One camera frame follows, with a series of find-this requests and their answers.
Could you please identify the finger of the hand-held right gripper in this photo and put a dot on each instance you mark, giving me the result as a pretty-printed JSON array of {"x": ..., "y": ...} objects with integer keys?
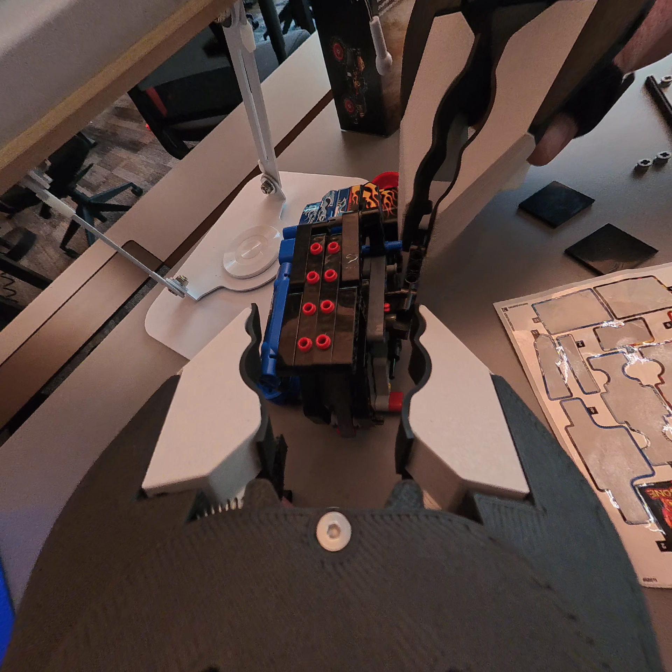
[
  {"x": 425, "y": 94},
  {"x": 514, "y": 105}
]

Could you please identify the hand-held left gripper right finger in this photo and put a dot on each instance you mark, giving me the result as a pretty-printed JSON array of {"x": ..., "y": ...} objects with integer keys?
[{"x": 467, "y": 425}]

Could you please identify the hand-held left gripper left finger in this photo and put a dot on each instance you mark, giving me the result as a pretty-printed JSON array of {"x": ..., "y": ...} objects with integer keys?
[{"x": 204, "y": 420}]

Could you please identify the black brick beam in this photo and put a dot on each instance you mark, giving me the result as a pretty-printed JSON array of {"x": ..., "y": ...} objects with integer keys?
[{"x": 412, "y": 283}]

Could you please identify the blue black toy brick truck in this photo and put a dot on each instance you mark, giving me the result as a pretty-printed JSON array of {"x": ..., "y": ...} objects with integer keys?
[{"x": 325, "y": 315}]

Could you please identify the person's right hand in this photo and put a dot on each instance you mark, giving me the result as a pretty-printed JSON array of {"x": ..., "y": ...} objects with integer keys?
[{"x": 551, "y": 141}]

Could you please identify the brick set box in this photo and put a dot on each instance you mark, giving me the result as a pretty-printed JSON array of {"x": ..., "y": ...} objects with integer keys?
[{"x": 362, "y": 78}]

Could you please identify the long black axle rod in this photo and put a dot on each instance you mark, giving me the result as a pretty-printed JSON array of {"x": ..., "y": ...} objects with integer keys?
[{"x": 659, "y": 94}]

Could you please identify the red wheel rim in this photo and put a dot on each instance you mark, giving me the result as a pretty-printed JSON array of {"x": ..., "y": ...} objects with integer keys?
[{"x": 388, "y": 178}]

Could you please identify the white book stand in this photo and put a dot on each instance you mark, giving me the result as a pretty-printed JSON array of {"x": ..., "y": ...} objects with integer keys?
[{"x": 183, "y": 325}]

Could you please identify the sticker sheet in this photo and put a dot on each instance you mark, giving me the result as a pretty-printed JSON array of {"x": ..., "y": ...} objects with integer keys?
[{"x": 593, "y": 393}]

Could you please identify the blue storage bin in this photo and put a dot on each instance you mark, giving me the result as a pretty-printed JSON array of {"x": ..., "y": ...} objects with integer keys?
[{"x": 4, "y": 588}]

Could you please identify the black office chair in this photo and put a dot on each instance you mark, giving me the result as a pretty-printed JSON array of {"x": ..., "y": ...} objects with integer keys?
[{"x": 78, "y": 162}]

